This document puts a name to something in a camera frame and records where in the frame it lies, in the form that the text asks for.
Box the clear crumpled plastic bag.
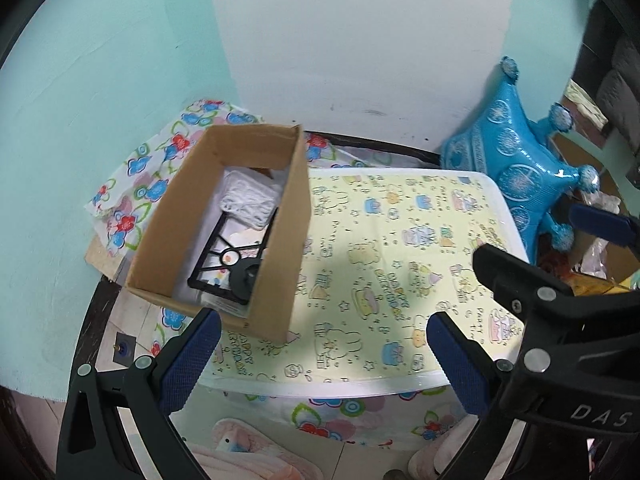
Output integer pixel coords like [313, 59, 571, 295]
[575, 190, 631, 281]

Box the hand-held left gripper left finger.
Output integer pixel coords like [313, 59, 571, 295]
[56, 307, 222, 480]

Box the yellow cartoon-print table cover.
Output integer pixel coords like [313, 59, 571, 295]
[200, 170, 533, 401]

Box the pale fleece garment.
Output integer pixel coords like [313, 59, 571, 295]
[407, 417, 481, 480]

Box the floral printed cloth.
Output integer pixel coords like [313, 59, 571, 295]
[82, 99, 481, 448]

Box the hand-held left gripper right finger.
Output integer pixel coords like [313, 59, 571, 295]
[426, 311, 512, 480]

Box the pink fluffy slipper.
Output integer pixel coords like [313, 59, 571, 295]
[192, 419, 346, 480]

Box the clear case with white insert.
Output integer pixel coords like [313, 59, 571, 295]
[218, 169, 281, 231]

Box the yellow cartoon printed table mat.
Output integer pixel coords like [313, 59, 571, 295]
[210, 172, 531, 386]

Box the flat cardboard sheet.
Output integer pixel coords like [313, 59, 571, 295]
[84, 237, 131, 281]

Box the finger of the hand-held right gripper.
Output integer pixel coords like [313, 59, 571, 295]
[569, 202, 640, 252]
[472, 242, 576, 367]

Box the brown cardboard box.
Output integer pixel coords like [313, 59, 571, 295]
[125, 124, 313, 345]

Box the dark brown wooden frame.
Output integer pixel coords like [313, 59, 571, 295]
[65, 275, 126, 411]

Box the blue crown foil balloon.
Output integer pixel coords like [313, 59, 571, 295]
[440, 56, 601, 266]

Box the large open cardboard carton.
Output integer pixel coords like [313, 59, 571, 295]
[550, 132, 640, 291]

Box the black rectangular frame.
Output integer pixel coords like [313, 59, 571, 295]
[187, 212, 275, 306]

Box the pale patterned cloth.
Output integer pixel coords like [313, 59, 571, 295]
[562, 79, 613, 133]

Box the black metal rail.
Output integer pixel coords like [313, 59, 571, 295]
[304, 131, 443, 167]

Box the black round cap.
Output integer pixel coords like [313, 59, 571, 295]
[229, 257, 265, 306]

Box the blue square floor plate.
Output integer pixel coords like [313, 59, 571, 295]
[112, 332, 137, 367]

